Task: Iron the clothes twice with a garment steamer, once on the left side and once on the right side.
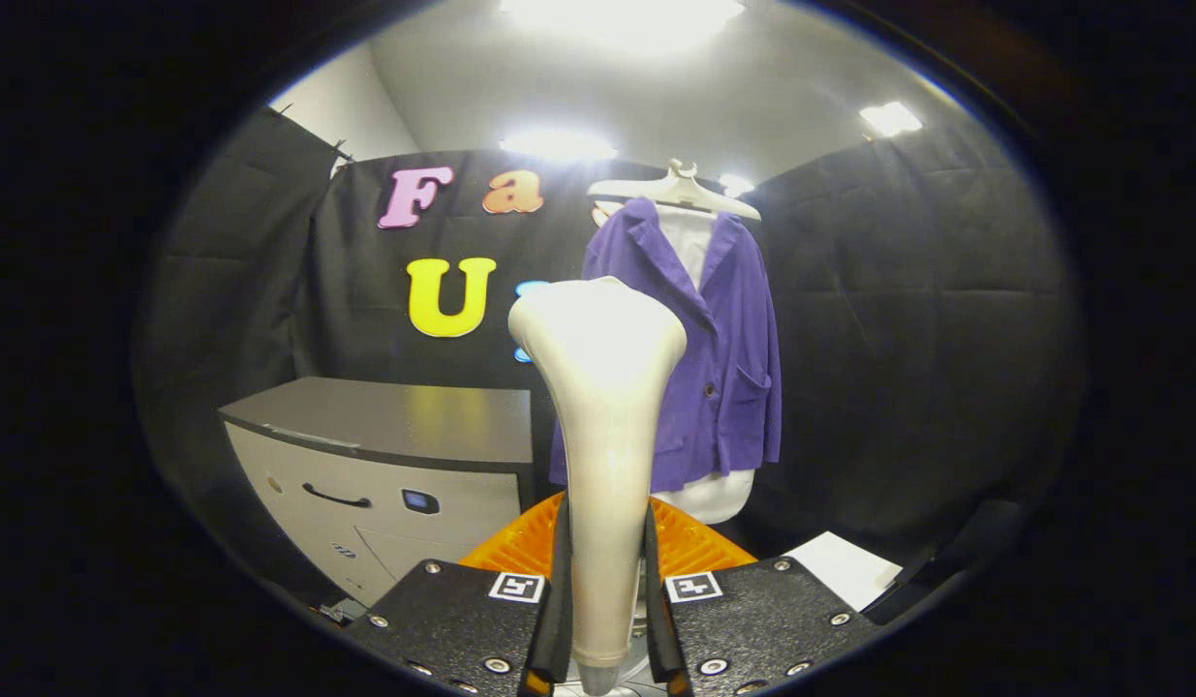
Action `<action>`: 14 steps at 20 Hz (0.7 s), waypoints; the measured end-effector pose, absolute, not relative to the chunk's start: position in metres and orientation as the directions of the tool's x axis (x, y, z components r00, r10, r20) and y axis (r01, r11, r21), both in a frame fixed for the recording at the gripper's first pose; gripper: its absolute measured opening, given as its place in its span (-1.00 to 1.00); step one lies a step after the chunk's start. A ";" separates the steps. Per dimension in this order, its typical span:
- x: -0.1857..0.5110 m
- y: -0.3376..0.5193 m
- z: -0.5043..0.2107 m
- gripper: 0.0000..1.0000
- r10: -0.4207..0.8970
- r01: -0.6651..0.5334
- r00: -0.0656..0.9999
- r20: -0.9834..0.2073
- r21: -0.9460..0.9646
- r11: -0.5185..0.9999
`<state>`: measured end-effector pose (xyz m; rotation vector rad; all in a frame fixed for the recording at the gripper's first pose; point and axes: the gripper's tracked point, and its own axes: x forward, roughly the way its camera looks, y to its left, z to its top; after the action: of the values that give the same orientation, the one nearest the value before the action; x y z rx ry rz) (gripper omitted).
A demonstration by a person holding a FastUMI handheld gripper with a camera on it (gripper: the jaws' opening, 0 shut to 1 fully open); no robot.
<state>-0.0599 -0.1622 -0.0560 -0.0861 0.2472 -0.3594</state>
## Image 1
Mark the grey cabinet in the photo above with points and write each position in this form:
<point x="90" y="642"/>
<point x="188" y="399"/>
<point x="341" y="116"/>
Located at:
<point x="394" y="426"/>

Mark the cream plastic clothes hanger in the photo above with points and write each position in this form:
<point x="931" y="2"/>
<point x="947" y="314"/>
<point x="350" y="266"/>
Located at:
<point x="680" y="189"/>

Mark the ceiling light panel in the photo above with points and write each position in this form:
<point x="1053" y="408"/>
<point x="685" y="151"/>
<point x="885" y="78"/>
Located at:
<point x="736" y="185"/>
<point x="890" y="118"/>
<point x="559" y="145"/>
<point x="622" y="17"/>

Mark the black backdrop cloth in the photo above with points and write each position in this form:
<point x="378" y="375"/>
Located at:
<point x="898" y="368"/>

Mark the white paper sheet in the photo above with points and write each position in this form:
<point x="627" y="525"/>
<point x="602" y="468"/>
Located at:
<point x="844" y="566"/>

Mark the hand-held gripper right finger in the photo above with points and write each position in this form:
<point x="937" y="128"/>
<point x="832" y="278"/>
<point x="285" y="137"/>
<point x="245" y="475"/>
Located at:
<point x="659" y="620"/>

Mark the white shirt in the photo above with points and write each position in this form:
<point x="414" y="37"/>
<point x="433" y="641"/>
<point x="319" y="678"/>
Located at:
<point x="692" y="242"/>

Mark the purple jacket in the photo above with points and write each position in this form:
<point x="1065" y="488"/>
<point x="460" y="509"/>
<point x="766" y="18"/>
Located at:
<point x="733" y="387"/>

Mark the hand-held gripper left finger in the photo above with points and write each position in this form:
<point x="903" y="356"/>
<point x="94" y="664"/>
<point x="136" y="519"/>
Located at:
<point x="562" y="600"/>

